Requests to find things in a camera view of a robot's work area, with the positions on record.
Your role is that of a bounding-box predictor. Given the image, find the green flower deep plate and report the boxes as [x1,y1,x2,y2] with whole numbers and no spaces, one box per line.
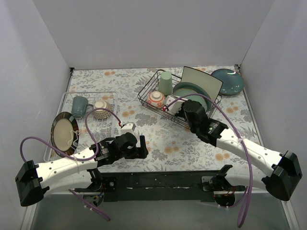
[173,88,208,112]

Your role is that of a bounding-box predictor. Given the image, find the green round plate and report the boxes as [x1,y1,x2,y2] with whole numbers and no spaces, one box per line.
[173,82,212,112]

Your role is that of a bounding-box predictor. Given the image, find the dark teal round plate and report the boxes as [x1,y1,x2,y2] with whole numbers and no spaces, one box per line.
[173,82,209,97]

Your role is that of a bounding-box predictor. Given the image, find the white square plate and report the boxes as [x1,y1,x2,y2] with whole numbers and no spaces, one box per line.
[181,66,223,101]

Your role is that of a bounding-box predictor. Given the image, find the green cup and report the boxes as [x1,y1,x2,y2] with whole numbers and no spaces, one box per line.
[158,71,172,96]

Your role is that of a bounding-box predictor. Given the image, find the orange patterned bowl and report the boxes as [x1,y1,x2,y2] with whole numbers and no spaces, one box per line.
[147,91,165,108]

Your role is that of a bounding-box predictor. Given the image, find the black wire dish rack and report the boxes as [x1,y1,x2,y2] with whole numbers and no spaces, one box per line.
[137,69,222,128]

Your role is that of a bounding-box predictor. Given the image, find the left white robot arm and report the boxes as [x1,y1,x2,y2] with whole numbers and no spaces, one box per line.
[15,133,148,207]

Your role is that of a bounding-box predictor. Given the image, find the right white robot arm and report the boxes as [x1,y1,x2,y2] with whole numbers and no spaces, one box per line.
[182,100,302,201]

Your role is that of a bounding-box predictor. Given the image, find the brown patterned bowl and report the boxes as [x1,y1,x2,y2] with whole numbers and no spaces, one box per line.
[93,101,112,120]

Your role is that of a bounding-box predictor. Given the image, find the floral table mat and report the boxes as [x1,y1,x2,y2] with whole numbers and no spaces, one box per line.
[47,65,269,174]

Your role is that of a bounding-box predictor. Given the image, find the grey blue mug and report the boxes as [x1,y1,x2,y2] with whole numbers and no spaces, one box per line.
[71,96,94,119]

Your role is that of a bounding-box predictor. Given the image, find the black rimmed round plate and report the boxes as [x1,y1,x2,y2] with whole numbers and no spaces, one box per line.
[51,112,79,157]

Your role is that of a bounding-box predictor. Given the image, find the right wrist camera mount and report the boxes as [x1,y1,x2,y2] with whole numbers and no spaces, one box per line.
[162,95,187,114]

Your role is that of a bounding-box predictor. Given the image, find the white wire dish rack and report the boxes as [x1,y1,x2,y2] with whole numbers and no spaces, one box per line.
[44,92,118,161]

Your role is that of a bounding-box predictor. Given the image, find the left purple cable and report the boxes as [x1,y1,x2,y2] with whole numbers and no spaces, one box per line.
[19,108,125,221]

